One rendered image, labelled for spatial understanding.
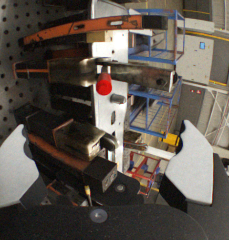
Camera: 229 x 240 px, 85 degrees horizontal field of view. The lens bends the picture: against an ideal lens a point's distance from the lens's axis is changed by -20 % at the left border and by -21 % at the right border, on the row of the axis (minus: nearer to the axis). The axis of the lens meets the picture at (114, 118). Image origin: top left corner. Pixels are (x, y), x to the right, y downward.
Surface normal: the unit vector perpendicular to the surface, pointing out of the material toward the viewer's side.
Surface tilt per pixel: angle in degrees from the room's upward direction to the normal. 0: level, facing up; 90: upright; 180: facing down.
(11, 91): 0
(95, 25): 90
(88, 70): 0
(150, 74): 99
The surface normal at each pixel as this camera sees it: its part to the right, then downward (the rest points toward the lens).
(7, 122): 0.86, 0.23
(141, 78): -0.63, 0.36
